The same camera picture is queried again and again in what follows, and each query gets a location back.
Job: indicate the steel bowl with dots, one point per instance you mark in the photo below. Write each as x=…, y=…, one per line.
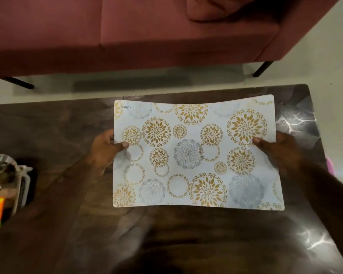
x=0, y=165

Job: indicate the person's left hand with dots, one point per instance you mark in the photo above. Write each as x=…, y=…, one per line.
x=103, y=152

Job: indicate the person's right hand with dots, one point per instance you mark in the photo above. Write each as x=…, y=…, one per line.
x=283, y=156

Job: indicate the pink object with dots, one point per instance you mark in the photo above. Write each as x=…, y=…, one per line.
x=329, y=165

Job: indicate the red fabric sofa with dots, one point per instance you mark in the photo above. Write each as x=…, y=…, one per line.
x=148, y=31

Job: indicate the person's right thumb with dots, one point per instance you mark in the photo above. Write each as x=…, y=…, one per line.
x=263, y=144

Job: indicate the red sofa cushion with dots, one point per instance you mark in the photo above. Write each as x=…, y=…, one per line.
x=217, y=7

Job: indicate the white floral patterned placemat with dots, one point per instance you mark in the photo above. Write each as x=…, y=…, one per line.
x=194, y=154

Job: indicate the person's right forearm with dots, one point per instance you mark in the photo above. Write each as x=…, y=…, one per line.
x=328, y=196

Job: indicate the person's left thumb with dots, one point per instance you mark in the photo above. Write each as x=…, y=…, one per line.
x=120, y=146

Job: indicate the black sofa leg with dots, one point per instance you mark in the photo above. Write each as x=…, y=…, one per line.
x=18, y=83
x=262, y=69

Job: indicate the person's left forearm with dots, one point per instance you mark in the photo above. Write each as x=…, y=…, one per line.
x=37, y=222

